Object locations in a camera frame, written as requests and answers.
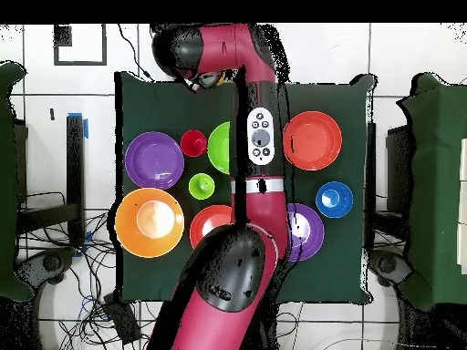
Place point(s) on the dark green tablecloth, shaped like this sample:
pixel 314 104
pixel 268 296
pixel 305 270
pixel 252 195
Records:
pixel 164 105

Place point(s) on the orange-red plastic bowl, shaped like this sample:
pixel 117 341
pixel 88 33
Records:
pixel 206 222
pixel 313 140

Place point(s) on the large orange plastic bowl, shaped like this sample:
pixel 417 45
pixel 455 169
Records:
pixel 146 222

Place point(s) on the white box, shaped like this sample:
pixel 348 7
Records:
pixel 463 204

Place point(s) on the green plastic bowl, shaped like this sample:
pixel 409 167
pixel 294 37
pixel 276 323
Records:
pixel 220 147

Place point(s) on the black square floor frame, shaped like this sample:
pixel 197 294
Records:
pixel 62 36

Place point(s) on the neighbouring green table cloth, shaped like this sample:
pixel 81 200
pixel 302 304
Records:
pixel 434 182
pixel 7 182

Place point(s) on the black metal frame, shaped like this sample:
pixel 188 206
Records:
pixel 74 164
pixel 399 167

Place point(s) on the blue tape strip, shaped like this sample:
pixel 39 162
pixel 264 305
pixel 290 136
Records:
pixel 86 129

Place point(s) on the green plastic cup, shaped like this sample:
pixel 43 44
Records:
pixel 201 186

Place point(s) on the black power adapter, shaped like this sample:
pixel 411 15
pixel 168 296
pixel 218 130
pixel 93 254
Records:
pixel 122 321

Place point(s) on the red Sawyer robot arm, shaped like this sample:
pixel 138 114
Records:
pixel 219 321

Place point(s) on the purple plastic bowl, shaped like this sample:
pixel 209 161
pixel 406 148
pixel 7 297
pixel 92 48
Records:
pixel 154 160
pixel 310 233

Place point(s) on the small black floor marker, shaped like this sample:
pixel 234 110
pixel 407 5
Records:
pixel 52 114

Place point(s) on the small blue plastic bowl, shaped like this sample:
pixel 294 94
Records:
pixel 334 199

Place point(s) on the red plastic cup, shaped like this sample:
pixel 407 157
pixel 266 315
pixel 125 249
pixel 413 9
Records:
pixel 193 143

